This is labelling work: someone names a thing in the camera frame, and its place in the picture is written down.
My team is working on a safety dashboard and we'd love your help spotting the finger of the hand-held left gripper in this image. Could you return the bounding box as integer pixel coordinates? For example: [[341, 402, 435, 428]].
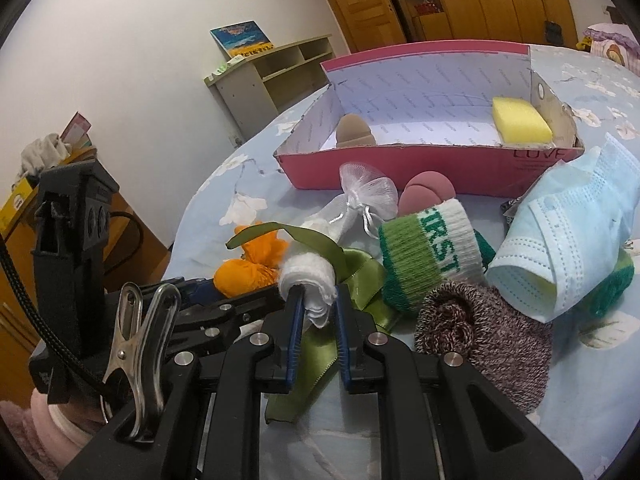
[[172, 292, 288, 357], [140, 277, 221, 307]]

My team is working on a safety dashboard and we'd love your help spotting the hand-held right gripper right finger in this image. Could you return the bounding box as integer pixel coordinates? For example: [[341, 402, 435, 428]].
[[335, 284, 583, 480]]

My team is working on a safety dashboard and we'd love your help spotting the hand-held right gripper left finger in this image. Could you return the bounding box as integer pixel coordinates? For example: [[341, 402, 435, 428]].
[[60, 284, 307, 480]]

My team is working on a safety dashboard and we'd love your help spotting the orange cloth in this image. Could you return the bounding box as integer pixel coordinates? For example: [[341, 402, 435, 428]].
[[214, 222, 291, 298]]

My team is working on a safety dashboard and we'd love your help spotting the white gauze roll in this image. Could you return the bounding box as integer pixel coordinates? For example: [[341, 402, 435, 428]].
[[277, 252, 337, 328]]

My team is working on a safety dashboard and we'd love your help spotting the green satin ribbon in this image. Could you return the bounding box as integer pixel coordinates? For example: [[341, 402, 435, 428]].
[[225, 221, 401, 423]]

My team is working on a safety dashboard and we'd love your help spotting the green white sock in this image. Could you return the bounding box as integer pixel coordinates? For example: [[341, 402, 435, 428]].
[[582, 247, 636, 318], [377, 197, 496, 316]]

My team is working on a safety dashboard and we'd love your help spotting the brown knitted sock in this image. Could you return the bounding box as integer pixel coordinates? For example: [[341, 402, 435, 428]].
[[414, 281, 553, 415]]

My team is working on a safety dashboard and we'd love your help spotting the white mesh pouch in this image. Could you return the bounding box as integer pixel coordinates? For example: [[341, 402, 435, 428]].
[[302, 161, 399, 246]]

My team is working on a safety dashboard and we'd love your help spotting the pink cardboard box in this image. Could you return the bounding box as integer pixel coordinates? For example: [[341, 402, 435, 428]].
[[272, 39, 586, 197]]

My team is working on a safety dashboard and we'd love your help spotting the blue face mask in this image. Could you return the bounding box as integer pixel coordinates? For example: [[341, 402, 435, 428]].
[[486, 132, 640, 323]]

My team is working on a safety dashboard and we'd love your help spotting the wooden desk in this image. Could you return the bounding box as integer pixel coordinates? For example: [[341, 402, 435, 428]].
[[0, 160, 171, 411]]

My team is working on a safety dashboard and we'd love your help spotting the yellow cardboard box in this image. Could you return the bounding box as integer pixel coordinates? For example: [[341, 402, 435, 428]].
[[0, 180, 41, 236]]

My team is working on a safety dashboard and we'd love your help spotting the metal spring clip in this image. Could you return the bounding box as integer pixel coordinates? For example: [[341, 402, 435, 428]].
[[102, 282, 182, 443]]

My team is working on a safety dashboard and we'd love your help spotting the white crumpled cloth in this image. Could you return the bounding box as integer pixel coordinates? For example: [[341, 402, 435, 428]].
[[20, 132, 73, 181]]

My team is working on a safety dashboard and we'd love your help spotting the pink card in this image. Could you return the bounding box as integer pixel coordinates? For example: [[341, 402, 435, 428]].
[[60, 112, 93, 148]]

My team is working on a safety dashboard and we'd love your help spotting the pink makeup sponge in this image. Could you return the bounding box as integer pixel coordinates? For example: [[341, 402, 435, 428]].
[[397, 171, 457, 216]]

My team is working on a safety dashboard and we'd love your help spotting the beige shelf unit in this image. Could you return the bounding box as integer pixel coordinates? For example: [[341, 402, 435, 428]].
[[202, 35, 335, 141]]

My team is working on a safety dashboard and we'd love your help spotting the beige makeup sponge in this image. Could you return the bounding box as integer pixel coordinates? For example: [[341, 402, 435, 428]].
[[334, 114, 376, 149]]

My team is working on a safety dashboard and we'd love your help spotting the floral blue bedsheet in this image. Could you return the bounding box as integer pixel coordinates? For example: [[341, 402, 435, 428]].
[[162, 42, 640, 480]]

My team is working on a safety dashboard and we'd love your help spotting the blue picture book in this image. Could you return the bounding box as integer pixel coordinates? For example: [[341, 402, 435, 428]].
[[210, 21, 275, 59]]

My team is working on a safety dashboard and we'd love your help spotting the yellow sponge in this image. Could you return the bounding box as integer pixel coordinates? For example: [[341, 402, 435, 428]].
[[491, 97, 555, 145]]

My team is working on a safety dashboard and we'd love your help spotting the wooden door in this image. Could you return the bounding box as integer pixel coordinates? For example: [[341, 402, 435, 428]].
[[312, 0, 401, 56]]

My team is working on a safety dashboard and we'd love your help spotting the purple frilled pillow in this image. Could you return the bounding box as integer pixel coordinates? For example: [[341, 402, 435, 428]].
[[582, 22, 640, 76]]

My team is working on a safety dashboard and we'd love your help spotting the black braided cable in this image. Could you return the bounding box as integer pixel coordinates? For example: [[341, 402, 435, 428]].
[[0, 237, 103, 393]]

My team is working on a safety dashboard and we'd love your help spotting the thin black cable loop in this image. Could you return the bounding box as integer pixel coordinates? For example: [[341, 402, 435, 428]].
[[107, 210, 147, 261]]

